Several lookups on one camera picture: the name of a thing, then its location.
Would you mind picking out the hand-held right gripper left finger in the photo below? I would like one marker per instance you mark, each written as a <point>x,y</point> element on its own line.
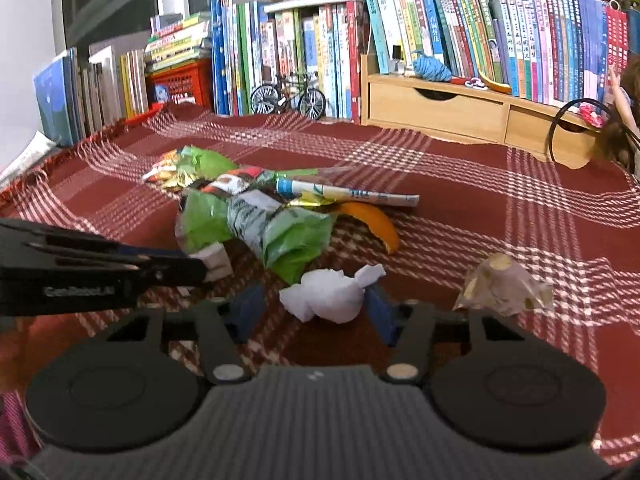
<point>247,310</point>

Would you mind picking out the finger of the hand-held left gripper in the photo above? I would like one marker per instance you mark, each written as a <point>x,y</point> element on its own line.
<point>172,272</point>

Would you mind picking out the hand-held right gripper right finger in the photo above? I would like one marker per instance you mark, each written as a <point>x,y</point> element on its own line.
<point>380,316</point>

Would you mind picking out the small white box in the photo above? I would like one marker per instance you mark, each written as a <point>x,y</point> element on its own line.
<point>219,260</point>

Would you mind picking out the white tissue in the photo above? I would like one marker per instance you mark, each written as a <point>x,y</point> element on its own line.
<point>325,295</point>

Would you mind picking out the row of thin pale books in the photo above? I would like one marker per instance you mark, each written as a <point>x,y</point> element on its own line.
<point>95,95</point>

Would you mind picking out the stack of flat picture books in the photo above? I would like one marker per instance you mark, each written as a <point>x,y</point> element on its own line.
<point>177,42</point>

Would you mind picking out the row of tall upright books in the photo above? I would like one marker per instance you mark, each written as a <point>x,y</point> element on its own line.
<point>285,55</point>

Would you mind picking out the row of blue spine books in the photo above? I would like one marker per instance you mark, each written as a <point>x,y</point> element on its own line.
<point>525,35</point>

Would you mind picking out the green wrapper with white label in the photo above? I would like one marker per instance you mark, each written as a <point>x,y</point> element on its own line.
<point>290,235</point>

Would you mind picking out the orange peel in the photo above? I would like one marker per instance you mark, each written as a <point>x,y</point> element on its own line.
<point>380,225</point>

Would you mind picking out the colourful candy wrapper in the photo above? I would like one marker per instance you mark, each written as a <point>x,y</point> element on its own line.
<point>161,175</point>

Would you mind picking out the red brown snack packet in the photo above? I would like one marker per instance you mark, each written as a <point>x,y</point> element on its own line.
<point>237,182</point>

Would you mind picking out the green snack bag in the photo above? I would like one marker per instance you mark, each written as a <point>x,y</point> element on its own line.
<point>207,162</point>

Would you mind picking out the crumpled gold-spotted clear wrapper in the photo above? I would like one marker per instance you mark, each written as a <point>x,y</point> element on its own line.
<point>500,285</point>

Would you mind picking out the rolled white paper tube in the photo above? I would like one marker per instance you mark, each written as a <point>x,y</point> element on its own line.
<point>350,193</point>

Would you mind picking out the folded newspaper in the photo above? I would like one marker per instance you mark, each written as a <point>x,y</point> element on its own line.
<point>27,160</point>

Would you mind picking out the red plaid blanket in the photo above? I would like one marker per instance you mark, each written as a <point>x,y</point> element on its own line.
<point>475,200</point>

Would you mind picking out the red plastic crate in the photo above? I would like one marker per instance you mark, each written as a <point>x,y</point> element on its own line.
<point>182,82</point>

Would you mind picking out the black model bicycle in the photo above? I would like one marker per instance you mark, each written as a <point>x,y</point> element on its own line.
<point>287,95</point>

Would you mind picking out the wooden drawer organizer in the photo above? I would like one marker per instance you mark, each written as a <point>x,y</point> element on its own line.
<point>450,110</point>

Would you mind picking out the small red white toy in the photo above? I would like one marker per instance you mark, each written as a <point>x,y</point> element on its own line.
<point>470,83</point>

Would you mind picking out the blue yarn ball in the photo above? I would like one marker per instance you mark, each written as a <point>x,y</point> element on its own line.
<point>432,67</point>

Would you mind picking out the small glass bottle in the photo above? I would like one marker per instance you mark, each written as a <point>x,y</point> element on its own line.
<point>397,60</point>

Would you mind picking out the pink flower ornament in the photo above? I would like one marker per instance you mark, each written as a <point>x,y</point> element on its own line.
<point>592,114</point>

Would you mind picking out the brown haired doll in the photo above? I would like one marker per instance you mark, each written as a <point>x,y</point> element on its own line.
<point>622,125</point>

